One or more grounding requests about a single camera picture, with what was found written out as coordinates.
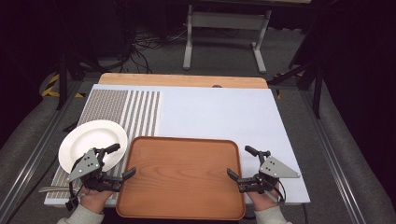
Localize silver metal cutlery piece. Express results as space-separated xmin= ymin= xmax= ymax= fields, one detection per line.
xmin=37 ymin=185 xmax=72 ymax=194

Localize person's right hand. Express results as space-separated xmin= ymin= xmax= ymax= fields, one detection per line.
xmin=247 ymin=187 xmax=282 ymax=213

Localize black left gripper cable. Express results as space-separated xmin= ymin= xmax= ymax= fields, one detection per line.
xmin=64 ymin=181 xmax=80 ymax=213

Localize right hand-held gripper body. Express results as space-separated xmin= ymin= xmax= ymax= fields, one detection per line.
xmin=237 ymin=150 xmax=302 ymax=194

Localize brown wooden tray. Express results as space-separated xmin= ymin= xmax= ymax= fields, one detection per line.
xmin=115 ymin=135 xmax=248 ymax=221

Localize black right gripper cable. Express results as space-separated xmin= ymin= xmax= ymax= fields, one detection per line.
xmin=268 ymin=178 xmax=287 ymax=205

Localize aluminium rail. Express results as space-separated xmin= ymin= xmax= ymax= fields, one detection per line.
xmin=299 ymin=89 xmax=368 ymax=224
xmin=0 ymin=79 xmax=86 ymax=220

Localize person's left hand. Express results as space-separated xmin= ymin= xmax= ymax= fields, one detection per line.
xmin=78 ymin=186 xmax=115 ymax=215

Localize yellow black hazard tape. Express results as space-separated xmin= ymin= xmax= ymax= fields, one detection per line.
xmin=41 ymin=72 xmax=86 ymax=99

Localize grey striped placemat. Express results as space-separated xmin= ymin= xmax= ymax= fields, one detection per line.
xmin=46 ymin=89 xmax=163 ymax=201

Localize black floor cables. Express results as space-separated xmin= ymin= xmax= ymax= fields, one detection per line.
xmin=116 ymin=26 xmax=189 ymax=75

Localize black tripod stand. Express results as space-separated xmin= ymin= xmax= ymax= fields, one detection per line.
xmin=266 ymin=57 xmax=325 ymax=119
xmin=55 ymin=50 xmax=106 ymax=112

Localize grey metal stand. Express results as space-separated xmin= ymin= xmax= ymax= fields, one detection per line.
xmin=182 ymin=3 xmax=273 ymax=75

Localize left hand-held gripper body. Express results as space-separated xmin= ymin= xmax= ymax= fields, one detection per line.
xmin=65 ymin=147 xmax=124 ymax=193

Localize white round plate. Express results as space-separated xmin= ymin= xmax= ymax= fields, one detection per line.
xmin=58 ymin=119 xmax=129 ymax=175

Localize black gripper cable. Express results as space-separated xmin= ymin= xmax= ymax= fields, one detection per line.
xmin=64 ymin=181 xmax=80 ymax=213
xmin=268 ymin=178 xmax=287 ymax=205

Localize white board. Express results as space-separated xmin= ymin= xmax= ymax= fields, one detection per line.
xmin=43 ymin=83 xmax=312 ymax=208

